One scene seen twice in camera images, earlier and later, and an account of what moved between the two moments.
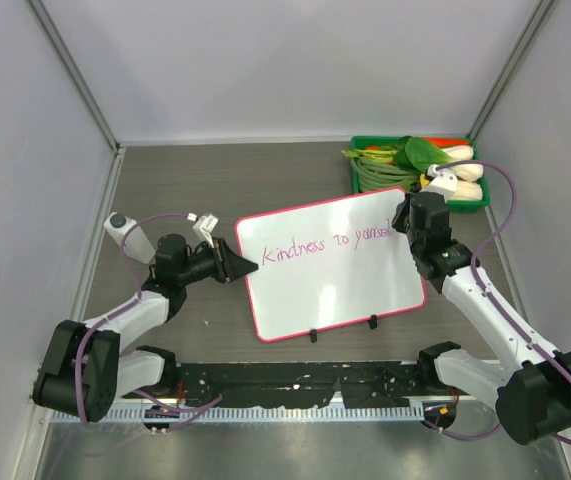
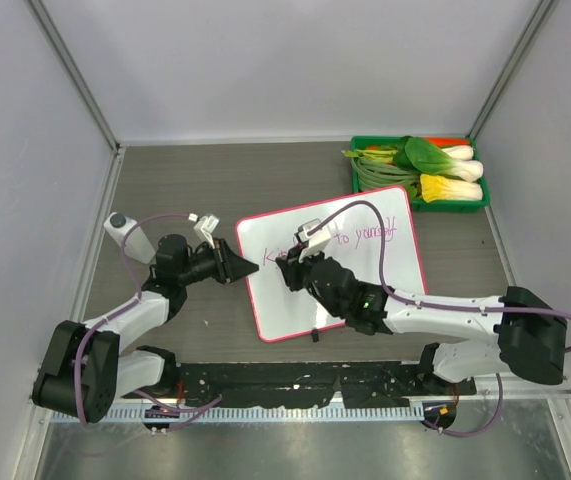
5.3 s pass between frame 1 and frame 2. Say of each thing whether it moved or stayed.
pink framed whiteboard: stayed
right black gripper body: moved
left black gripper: stayed
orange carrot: stayed
